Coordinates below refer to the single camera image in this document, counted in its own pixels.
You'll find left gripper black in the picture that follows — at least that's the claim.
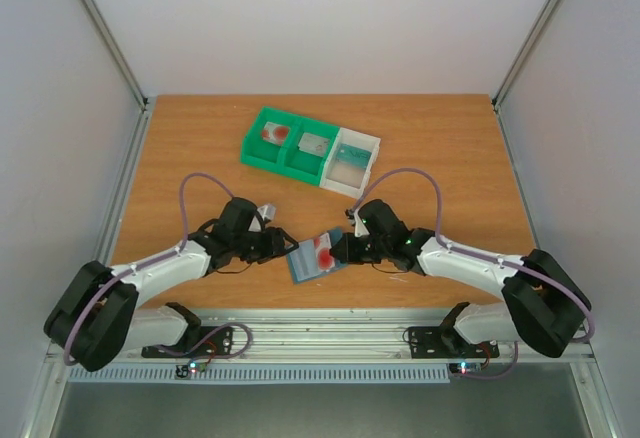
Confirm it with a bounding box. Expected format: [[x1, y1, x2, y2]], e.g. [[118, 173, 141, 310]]
[[234, 227, 300, 264]]

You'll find red circle card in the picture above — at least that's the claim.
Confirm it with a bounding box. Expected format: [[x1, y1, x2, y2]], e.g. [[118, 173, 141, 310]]
[[312, 232, 345, 274]]

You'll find teal leather card holder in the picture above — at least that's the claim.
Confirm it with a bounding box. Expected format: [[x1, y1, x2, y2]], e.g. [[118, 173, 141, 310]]
[[286, 228, 343, 284]]

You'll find white translucent bin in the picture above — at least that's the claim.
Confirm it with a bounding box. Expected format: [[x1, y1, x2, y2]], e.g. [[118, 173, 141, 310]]
[[319, 127, 381, 198]]

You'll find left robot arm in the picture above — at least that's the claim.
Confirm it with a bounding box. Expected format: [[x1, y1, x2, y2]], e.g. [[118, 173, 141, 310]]
[[43, 197, 299, 372]]

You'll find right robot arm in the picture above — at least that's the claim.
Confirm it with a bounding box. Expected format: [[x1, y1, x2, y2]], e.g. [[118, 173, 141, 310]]
[[330, 199, 591, 358]]

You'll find teal VIP card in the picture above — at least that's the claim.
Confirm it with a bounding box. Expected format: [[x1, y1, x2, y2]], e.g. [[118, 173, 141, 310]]
[[336, 143, 372, 170]]

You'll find grey card in bin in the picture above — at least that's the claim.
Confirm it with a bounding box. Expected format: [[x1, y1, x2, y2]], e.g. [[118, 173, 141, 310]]
[[298, 132, 329, 157]]

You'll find card with red circles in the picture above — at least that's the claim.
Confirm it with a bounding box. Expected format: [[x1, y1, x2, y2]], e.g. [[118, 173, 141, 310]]
[[260, 121, 290, 146]]

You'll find green bin middle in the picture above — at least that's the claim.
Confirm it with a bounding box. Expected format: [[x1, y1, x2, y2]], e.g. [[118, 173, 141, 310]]
[[278, 117, 339, 186]]

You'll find green bin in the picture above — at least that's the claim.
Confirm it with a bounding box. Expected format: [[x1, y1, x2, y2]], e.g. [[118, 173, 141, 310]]
[[278, 117, 339, 186], [240, 107, 301, 173]]

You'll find green bin left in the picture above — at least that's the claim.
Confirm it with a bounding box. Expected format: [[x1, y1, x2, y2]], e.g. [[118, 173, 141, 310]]
[[240, 107, 301, 173]]

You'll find left status board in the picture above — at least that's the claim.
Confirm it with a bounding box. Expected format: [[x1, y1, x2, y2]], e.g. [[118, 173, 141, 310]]
[[174, 362, 208, 379]]

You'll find status board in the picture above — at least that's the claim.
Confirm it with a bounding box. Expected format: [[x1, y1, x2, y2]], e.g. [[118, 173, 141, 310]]
[[449, 361, 484, 375], [174, 362, 208, 379]]

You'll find right status board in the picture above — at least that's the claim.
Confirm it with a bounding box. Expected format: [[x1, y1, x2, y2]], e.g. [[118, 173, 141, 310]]
[[449, 361, 484, 375]]

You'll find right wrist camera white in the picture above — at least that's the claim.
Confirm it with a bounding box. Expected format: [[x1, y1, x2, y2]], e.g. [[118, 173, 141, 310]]
[[345, 208, 369, 238]]

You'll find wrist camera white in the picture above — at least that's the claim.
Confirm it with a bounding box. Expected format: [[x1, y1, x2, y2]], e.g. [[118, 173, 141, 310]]
[[345, 208, 369, 238], [249, 203, 276, 232]]

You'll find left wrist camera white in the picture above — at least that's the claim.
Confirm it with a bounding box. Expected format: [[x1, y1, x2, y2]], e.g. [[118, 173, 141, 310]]
[[249, 203, 276, 232]]

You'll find aluminium rail front frame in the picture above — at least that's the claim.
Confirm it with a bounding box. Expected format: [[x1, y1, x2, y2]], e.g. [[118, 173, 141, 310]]
[[44, 307, 596, 364]]

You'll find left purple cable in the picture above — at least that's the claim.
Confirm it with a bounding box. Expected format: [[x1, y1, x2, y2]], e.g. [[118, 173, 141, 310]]
[[63, 172, 239, 367]]

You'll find purple cable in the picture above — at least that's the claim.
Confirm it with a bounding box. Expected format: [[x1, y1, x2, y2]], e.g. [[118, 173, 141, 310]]
[[348, 167, 597, 382], [63, 172, 239, 367]]

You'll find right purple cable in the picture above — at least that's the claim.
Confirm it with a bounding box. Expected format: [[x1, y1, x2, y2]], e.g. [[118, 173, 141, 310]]
[[348, 167, 597, 382]]

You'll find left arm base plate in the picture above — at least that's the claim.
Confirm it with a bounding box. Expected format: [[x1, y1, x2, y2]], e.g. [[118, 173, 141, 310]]
[[141, 326, 233, 359]]

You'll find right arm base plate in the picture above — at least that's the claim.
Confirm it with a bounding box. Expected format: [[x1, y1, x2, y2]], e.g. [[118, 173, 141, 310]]
[[402, 325, 500, 359]]

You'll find grey slotted cable duct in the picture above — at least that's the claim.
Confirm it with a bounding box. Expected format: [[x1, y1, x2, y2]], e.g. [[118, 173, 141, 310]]
[[68, 363, 450, 385]]

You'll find left aluminium frame post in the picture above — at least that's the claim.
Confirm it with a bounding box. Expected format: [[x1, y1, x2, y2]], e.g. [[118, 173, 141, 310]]
[[79, 0, 148, 111]]

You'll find aluminium frame post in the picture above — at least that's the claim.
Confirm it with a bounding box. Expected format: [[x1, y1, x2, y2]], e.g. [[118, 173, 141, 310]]
[[79, 0, 148, 111], [491, 0, 563, 114]]

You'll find right aluminium frame post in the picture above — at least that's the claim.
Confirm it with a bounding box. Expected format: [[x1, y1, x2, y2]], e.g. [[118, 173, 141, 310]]
[[491, 0, 563, 114]]

